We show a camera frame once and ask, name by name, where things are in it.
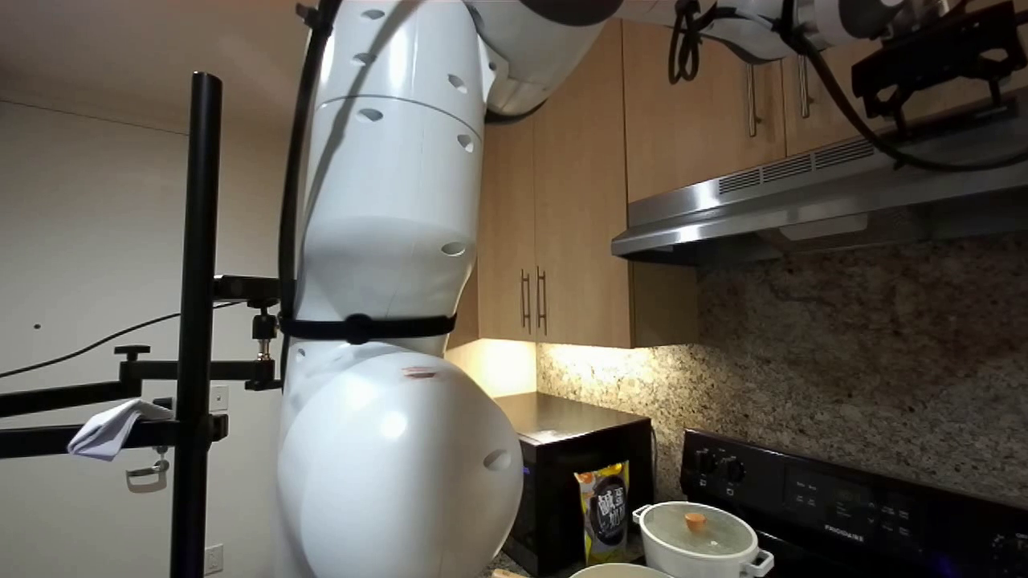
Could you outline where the black microwave oven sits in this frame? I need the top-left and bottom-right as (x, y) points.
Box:
(492, 389), (659, 578)

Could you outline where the black velcro strap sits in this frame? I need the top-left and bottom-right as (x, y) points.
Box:
(278, 313), (460, 347)

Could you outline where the black camera stand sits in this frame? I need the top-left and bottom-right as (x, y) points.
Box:
(0, 71), (289, 578)

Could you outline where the tall wooden wall cabinet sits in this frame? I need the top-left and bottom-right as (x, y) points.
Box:
(470, 27), (702, 351)

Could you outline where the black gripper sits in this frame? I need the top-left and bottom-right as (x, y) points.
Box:
(847, 5), (1028, 124)

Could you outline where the black stove control console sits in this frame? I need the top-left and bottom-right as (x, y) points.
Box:
(676, 431), (1028, 578)

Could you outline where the stainless steel range hood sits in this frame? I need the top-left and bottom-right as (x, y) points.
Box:
(608, 89), (1028, 269)

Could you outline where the white crumpled cloth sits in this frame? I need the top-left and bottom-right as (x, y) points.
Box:
(64, 397), (177, 463)

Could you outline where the white cooking pot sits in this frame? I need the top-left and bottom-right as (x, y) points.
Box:
(629, 498), (777, 578)

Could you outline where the two-door wooden wall cabinet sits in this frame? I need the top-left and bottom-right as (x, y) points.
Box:
(620, 21), (1028, 205)

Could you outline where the thin black wall cable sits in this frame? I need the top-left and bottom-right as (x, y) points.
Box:
(0, 310), (187, 382)

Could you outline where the yellow black snack bag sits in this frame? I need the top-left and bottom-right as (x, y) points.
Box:
(572, 460), (635, 568)

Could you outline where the white bowl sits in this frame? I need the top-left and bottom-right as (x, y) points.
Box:
(568, 559), (668, 578)

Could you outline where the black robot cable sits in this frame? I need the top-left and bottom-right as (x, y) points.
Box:
(274, 0), (1028, 364)

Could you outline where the glass lid wooden knob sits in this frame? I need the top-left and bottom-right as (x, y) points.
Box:
(640, 498), (761, 559)

